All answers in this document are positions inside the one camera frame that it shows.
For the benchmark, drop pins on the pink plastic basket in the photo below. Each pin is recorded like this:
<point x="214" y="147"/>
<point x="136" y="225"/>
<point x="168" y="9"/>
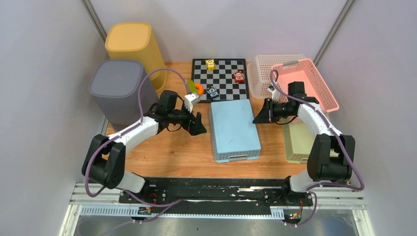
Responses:
<point x="304" y="70"/>

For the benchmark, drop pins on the right aluminium frame post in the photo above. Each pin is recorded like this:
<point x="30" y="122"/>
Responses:
<point x="338" y="23"/>

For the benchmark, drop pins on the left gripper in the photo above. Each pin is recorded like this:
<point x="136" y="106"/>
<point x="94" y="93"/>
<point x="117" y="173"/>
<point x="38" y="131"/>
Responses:
<point x="195" y="128"/>

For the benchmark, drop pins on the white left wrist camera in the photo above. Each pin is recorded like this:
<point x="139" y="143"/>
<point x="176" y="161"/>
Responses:
<point x="190" y="100"/>

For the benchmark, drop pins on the grey and yellow laundry bin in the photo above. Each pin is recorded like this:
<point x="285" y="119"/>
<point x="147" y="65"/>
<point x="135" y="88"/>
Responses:
<point x="115" y="87"/>

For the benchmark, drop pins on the black metal base rail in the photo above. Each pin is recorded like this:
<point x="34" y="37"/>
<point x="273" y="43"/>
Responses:
<point x="219" y="196"/>

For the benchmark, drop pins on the left aluminium frame post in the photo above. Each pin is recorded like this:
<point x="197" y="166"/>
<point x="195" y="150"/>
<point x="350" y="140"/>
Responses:
<point x="94" y="16"/>

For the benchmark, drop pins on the green plastic basket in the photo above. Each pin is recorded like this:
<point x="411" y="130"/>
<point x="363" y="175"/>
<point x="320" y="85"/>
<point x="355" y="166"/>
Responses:
<point x="298" y="142"/>

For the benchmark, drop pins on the black and white chessboard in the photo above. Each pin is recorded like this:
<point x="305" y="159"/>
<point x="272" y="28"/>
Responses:
<point x="221" y="78"/>

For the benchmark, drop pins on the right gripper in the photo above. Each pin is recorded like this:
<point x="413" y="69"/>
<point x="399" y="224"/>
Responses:
<point x="267" y="115"/>

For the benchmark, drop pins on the aluminium frame post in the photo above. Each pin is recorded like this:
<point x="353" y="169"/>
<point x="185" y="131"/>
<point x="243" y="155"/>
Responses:
<point x="338" y="23"/>
<point x="94" y="16"/>

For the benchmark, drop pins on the yellow slatted laundry bin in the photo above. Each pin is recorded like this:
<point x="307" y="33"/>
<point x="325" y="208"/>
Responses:
<point x="135" y="41"/>

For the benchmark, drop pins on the orange arch toy block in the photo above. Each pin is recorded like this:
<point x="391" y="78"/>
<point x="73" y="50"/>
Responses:
<point x="200" y="89"/>

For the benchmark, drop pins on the red owl toy block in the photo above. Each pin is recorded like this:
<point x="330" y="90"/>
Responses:
<point x="239" y="77"/>

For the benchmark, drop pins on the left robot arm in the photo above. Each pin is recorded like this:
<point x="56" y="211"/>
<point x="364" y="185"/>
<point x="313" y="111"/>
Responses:
<point x="105" y="159"/>

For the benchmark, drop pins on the large white plastic basket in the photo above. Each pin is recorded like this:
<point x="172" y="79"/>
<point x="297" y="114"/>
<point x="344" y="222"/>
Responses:
<point x="258" y="72"/>

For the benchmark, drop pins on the blue owl toy block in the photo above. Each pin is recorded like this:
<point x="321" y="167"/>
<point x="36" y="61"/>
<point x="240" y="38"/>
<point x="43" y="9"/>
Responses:
<point x="212" y="93"/>

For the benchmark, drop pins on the yellow owl toy block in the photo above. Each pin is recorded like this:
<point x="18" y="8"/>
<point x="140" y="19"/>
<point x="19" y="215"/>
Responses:
<point x="210" y="64"/>

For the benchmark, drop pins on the light blue plastic basket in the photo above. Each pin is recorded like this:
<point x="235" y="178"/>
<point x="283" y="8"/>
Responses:
<point x="233" y="133"/>

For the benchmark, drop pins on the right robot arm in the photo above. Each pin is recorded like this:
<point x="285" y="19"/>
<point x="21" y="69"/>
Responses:
<point x="329" y="161"/>

